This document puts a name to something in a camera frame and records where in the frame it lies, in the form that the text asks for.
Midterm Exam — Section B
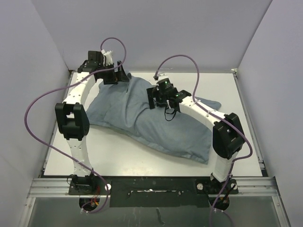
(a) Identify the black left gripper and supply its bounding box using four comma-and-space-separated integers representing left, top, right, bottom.
98, 61, 129, 85

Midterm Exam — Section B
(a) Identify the blue-grey pillowcase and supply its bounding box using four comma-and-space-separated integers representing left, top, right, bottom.
86, 76, 212, 164

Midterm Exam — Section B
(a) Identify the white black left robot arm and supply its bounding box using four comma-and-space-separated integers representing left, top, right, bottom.
55, 59, 130, 194

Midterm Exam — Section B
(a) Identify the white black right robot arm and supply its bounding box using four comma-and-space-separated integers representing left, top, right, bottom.
146, 84, 245, 193

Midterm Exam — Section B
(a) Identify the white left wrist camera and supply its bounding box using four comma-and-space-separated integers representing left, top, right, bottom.
100, 49, 114, 67

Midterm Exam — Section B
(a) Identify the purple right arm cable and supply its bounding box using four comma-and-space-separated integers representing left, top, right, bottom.
153, 54, 254, 227

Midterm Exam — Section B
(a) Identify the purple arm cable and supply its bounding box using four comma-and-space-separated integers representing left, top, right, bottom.
24, 36, 127, 215
153, 54, 254, 227

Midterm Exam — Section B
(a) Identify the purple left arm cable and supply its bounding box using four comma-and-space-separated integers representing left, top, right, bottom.
24, 36, 127, 215

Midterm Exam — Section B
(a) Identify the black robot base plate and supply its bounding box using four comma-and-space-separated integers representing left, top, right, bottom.
66, 175, 239, 214

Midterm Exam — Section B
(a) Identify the aluminium frame rail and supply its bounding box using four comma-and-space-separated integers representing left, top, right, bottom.
18, 68, 291, 227

